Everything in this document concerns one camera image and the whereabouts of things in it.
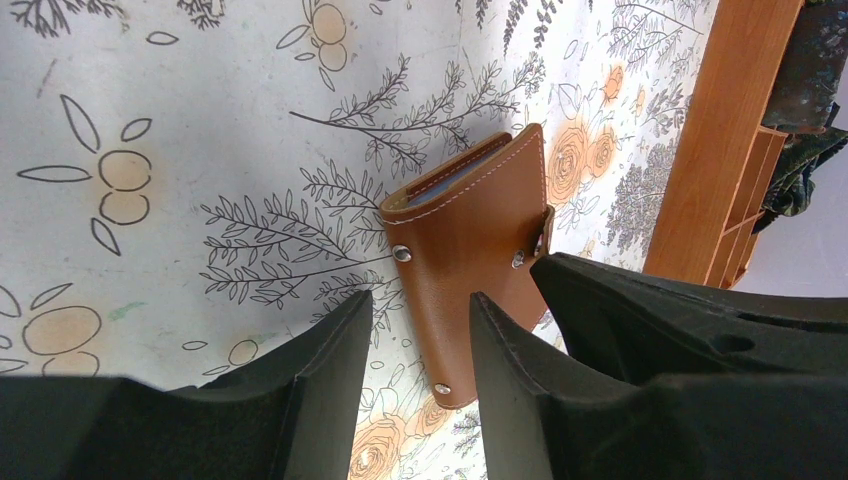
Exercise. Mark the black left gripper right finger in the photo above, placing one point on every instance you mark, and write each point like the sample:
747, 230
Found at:
544, 415

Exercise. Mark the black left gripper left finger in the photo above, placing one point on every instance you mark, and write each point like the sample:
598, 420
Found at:
289, 414

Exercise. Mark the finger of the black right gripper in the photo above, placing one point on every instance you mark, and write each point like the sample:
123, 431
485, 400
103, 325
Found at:
634, 327

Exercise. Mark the brown leather card holder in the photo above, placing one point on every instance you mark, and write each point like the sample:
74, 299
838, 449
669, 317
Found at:
476, 223

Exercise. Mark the orange compartment tray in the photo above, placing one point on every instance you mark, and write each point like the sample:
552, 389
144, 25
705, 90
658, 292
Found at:
725, 157

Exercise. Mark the dark patterned tie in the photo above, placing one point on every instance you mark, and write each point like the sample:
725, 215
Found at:
790, 189

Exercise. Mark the floral table mat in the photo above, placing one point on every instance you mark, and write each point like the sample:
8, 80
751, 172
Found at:
187, 185

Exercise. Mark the dark rolled tie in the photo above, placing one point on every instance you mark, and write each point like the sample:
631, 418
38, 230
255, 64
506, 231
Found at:
803, 96

